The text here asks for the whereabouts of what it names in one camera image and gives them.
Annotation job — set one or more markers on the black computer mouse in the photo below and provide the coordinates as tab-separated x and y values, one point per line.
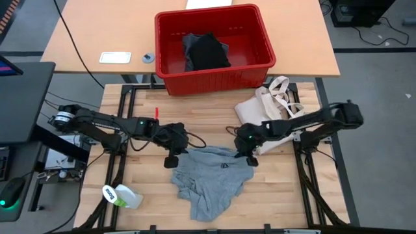
11	191

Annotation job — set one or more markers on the white rectangular pad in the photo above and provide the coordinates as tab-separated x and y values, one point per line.
115	57

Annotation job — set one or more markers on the red plastic laundry bin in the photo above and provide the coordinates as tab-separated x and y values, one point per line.
211	84

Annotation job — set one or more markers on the cream canvas tote bag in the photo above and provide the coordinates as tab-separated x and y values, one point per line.
256	110

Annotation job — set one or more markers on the black side desk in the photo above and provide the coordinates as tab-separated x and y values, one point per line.
22	104

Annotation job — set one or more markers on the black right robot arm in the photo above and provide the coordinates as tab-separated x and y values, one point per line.
308	125

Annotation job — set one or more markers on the white paper sheet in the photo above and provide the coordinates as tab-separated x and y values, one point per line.
208	3

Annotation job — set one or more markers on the black monitor with lit screen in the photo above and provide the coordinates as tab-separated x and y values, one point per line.
8	66

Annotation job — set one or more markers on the dark grey garment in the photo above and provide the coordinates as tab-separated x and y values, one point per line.
187	45

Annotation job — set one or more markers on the white spray bottle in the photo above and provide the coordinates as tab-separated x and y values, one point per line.
125	196

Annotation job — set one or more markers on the black garment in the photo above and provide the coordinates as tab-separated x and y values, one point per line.
208	52

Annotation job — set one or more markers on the grey round desk grommet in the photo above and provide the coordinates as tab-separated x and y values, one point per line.
148	58

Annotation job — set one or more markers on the tan wooden desk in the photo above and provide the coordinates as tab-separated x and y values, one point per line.
113	29

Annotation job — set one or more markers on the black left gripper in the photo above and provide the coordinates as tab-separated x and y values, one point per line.
174	138

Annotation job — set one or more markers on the grey Reebok t-shirt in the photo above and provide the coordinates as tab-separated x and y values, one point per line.
211	182

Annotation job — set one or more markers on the black computer tower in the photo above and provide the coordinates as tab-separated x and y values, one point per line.
360	13

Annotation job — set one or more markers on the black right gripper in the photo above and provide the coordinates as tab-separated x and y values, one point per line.
248	139

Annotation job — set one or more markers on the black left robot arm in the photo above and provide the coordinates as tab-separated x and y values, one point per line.
97	125

